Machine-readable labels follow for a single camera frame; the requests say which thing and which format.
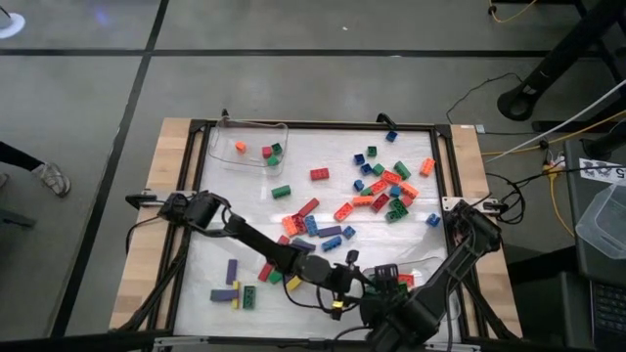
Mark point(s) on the person's leg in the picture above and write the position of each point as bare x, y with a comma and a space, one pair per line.
14, 156

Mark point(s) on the narrow yellow block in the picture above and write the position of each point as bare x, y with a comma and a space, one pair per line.
236, 285

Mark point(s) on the clear plastic bin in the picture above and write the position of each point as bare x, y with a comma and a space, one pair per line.
230, 163
425, 269

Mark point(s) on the dark side cart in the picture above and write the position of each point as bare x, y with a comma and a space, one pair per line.
582, 205

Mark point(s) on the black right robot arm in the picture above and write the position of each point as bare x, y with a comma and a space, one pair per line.
440, 288

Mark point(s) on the white paper label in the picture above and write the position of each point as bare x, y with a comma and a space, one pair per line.
604, 171

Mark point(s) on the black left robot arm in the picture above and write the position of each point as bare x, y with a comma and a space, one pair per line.
264, 244

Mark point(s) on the power strip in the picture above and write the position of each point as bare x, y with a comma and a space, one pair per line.
555, 162

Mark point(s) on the long purple block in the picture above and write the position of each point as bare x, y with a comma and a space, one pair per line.
220, 295
330, 231
231, 272

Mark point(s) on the black chair leg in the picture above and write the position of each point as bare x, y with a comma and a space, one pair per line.
14, 217

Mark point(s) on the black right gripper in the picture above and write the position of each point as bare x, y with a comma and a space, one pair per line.
379, 303

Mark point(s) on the yellow tape tag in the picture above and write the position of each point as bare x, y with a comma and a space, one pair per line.
337, 304

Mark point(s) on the wooden table board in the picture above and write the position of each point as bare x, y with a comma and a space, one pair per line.
166, 161
467, 161

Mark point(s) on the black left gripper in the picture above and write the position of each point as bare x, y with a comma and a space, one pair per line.
342, 281

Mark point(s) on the small green block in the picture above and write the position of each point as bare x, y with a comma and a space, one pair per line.
378, 169
371, 151
367, 191
273, 160
277, 148

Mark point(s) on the long red block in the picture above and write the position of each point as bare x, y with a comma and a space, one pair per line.
265, 272

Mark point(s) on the black keyboard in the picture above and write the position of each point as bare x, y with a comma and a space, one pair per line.
609, 305

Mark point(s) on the long yellow block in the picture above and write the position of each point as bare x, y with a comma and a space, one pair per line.
294, 283

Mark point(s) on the silver mounting bar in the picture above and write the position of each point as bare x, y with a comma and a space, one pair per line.
318, 343

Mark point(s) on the small blue block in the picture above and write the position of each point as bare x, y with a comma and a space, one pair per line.
433, 219
348, 232
395, 191
391, 136
358, 185
366, 168
359, 159

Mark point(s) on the small orange block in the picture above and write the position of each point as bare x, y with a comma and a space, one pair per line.
240, 146

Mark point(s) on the black clamp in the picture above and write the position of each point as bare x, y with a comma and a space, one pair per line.
225, 113
386, 118

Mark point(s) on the white round base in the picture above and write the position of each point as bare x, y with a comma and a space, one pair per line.
10, 24

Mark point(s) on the long green block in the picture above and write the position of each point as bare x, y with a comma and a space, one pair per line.
275, 277

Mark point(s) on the clear plastic container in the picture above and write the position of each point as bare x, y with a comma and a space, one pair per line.
604, 222

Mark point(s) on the black stand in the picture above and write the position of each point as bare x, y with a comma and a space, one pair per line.
606, 142
562, 54

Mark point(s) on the person's shoe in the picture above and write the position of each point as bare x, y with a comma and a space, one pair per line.
2, 180
54, 178

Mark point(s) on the small red block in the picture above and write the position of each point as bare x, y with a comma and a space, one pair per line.
283, 240
266, 151
407, 201

